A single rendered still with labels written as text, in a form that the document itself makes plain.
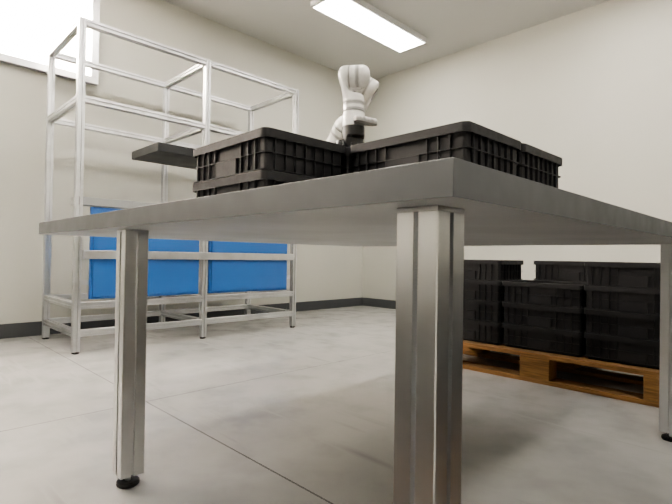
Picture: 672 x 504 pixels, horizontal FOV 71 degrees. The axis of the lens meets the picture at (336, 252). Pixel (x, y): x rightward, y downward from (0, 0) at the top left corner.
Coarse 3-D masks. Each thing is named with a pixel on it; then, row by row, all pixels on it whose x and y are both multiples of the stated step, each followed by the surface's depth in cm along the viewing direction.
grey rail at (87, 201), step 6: (72, 198) 282; (84, 198) 281; (90, 198) 283; (96, 198) 285; (102, 198) 288; (72, 204) 282; (84, 204) 281; (90, 204) 283; (96, 204) 285; (102, 204) 288; (108, 204) 290; (114, 204) 293; (120, 204) 295; (126, 204) 298; (132, 204) 301; (138, 204) 303; (144, 204) 306; (150, 204) 309
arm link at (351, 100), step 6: (342, 66) 154; (348, 66) 153; (342, 72) 152; (348, 72) 152; (342, 78) 152; (348, 78) 153; (342, 84) 153; (348, 84) 154; (342, 90) 154; (348, 90) 152; (348, 96) 152; (354, 96) 152; (360, 96) 153; (348, 102) 152; (354, 102) 152; (360, 102) 152; (348, 108) 152; (354, 108) 152; (360, 108) 152
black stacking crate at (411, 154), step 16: (400, 144) 128; (416, 144) 124; (432, 144) 120; (448, 144) 117; (464, 144) 114; (480, 144) 117; (496, 144) 124; (368, 160) 136; (384, 160) 131; (400, 160) 127; (416, 160) 123; (480, 160) 117; (496, 160) 124; (512, 160) 129
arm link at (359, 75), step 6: (354, 66) 153; (360, 66) 152; (366, 66) 153; (354, 72) 152; (360, 72) 152; (366, 72) 152; (354, 78) 152; (360, 78) 152; (366, 78) 152; (354, 84) 154; (360, 84) 154; (366, 84) 155
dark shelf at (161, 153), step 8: (152, 144) 321; (160, 144) 316; (168, 144) 320; (136, 152) 340; (144, 152) 330; (152, 152) 321; (160, 152) 321; (168, 152) 320; (176, 152) 324; (184, 152) 328; (192, 152) 332; (144, 160) 349; (152, 160) 349; (160, 160) 348; (168, 160) 348; (176, 160) 347; (184, 160) 347; (192, 160) 346; (192, 168) 379
